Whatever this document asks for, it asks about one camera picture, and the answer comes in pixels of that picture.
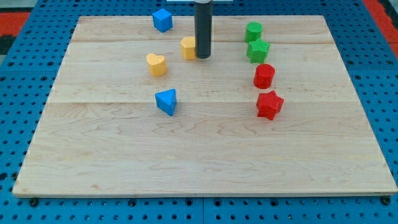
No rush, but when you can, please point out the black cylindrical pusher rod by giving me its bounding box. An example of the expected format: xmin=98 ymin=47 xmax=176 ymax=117
xmin=194 ymin=0 xmax=213 ymax=58

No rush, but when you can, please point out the blue cube block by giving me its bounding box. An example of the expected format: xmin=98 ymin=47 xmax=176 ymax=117
xmin=152 ymin=9 xmax=174 ymax=32

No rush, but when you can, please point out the yellow hexagon block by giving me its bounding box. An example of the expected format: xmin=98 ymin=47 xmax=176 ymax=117
xmin=180 ymin=36 xmax=196 ymax=60

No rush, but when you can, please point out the green cylinder block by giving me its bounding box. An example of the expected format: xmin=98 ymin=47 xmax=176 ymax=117
xmin=244 ymin=21 xmax=263 ymax=43

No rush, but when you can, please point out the green star block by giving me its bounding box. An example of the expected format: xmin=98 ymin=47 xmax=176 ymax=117
xmin=246 ymin=39 xmax=271 ymax=63

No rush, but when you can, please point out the yellow heart block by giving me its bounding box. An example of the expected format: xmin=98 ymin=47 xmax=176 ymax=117
xmin=146 ymin=53 xmax=167 ymax=77

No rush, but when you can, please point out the red cylinder block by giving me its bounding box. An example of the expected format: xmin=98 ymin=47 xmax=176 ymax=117
xmin=253 ymin=63 xmax=275 ymax=89

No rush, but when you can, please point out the blue triangle block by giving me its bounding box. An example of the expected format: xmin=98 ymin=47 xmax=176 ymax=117
xmin=155 ymin=89 xmax=177 ymax=116

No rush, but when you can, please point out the red star block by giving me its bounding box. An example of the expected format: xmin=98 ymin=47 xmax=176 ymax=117
xmin=256 ymin=90 xmax=284 ymax=121

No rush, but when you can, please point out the wooden board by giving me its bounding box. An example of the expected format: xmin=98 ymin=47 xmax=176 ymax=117
xmin=13 ymin=16 xmax=397 ymax=198

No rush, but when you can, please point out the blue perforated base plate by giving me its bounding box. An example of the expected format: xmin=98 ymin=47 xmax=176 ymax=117
xmin=1 ymin=0 xmax=397 ymax=223

